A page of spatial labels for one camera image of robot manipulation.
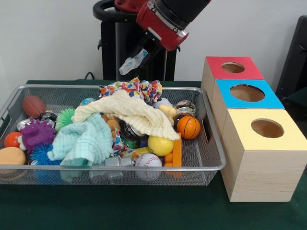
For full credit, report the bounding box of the wooden box with three holes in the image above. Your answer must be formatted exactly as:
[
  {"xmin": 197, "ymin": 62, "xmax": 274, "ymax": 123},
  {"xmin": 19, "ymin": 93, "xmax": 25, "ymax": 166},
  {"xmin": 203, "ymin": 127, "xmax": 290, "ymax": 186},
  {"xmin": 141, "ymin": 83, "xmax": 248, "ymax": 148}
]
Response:
[{"xmin": 201, "ymin": 56, "xmax": 307, "ymax": 203}]

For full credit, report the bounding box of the yellow ball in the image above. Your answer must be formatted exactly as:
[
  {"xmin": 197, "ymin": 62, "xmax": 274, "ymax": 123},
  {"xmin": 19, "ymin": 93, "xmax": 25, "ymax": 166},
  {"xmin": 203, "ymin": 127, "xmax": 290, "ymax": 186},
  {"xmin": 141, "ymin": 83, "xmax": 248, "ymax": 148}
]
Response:
[{"xmin": 147, "ymin": 136, "xmax": 174, "ymax": 158}]

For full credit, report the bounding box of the mint waffle cloth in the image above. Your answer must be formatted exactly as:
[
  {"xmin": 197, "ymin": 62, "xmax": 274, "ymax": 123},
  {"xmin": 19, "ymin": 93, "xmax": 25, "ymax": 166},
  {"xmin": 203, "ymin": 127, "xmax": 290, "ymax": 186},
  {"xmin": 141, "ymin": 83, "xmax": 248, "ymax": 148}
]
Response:
[{"xmin": 47, "ymin": 112, "xmax": 113, "ymax": 166}]

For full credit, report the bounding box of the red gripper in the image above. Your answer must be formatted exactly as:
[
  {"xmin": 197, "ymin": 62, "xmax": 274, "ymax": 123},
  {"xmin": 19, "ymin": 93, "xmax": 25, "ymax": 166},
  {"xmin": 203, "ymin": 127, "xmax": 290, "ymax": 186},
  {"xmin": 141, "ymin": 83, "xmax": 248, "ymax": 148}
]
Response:
[{"xmin": 129, "ymin": 0, "xmax": 189, "ymax": 69}]

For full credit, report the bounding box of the black chair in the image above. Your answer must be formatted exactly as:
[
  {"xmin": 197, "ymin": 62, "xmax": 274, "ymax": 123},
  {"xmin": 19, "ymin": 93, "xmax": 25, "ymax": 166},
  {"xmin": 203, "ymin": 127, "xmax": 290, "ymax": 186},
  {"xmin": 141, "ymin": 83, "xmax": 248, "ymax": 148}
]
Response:
[{"xmin": 275, "ymin": 15, "xmax": 307, "ymax": 96}]

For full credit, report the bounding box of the silver mesh bin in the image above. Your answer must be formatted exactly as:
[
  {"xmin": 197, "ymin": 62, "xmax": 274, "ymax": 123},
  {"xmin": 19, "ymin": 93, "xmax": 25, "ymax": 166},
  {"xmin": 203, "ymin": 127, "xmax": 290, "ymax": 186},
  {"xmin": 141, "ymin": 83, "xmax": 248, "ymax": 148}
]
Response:
[{"xmin": 0, "ymin": 83, "xmax": 226, "ymax": 186}]

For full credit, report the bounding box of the purple spiky rubber toy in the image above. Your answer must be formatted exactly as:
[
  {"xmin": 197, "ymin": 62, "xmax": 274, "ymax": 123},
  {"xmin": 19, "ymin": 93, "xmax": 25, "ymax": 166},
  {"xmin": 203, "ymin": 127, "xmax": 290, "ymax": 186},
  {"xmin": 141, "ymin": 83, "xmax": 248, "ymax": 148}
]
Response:
[{"xmin": 19, "ymin": 117, "xmax": 57, "ymax": 155}]

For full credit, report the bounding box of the colourful patterned cloth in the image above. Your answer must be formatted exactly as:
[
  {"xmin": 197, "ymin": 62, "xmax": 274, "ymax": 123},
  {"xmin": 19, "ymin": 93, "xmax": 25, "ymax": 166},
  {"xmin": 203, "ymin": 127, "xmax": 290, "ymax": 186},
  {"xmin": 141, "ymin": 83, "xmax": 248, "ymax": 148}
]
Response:
[{"xmin": 97, "ymin": 77, "xmax": 163, "ymax": 105}]

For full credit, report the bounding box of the dark green side tablecloth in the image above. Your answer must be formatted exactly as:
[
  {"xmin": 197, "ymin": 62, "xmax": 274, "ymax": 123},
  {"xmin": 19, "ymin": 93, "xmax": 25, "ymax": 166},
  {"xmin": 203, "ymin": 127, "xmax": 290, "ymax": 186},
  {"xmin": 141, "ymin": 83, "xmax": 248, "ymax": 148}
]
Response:
[{"xmin": 285, "ymin": 87, "xmax": 307, "ymax": 113}]

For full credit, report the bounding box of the clear plastic bottle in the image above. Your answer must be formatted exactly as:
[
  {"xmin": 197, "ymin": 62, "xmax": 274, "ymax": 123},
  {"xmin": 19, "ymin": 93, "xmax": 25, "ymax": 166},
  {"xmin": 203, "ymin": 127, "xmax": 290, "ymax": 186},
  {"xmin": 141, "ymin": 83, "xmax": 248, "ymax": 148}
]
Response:
[{"xmin": 118, "ymin": 49, "xmax": 147, "ymax": 75}]

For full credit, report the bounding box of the cream waffle cloth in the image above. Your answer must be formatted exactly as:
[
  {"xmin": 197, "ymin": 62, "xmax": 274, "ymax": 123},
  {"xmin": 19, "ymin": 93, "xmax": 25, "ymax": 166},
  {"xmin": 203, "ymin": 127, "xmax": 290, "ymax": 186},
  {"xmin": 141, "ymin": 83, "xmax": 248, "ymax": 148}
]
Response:
[{"xmin": 71, "ymin": 90, "xmax": 181, "ymax": 141}]

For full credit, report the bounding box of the brown toy football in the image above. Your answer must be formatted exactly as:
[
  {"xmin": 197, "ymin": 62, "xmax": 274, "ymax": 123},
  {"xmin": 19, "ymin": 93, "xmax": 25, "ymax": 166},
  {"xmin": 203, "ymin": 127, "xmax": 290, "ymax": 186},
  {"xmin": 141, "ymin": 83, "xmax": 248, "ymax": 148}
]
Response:
[{"xmin": 22, "ymin": 95, "xmax": 47, "ymax": 118}]

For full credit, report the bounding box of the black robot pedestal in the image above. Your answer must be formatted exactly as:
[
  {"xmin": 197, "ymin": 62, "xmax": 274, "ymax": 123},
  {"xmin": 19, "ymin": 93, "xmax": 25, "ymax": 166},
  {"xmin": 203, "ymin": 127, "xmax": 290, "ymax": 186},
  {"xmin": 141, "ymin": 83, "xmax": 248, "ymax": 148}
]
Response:
[{"xmin": 93, "ymin": 0, "xmax": 181, "ymax": 82}]

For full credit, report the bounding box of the white toy baseball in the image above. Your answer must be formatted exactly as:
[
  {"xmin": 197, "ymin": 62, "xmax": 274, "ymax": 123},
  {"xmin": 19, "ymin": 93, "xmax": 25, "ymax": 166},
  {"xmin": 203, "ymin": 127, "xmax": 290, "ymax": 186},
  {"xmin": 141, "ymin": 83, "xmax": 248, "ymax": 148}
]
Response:
[{"xmin": 134, "ymin": 153, "xmax": 163, "ymax": 182}]

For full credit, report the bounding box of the orange toy basketball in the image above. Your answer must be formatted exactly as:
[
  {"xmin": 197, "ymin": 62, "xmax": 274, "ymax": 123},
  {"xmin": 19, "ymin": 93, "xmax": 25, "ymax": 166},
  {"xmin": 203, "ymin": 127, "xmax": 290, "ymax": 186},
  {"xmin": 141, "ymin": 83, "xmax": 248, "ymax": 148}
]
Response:
[{"xmin": 177, "ymin": 116, "xmax": 201, "ymax": 140}]

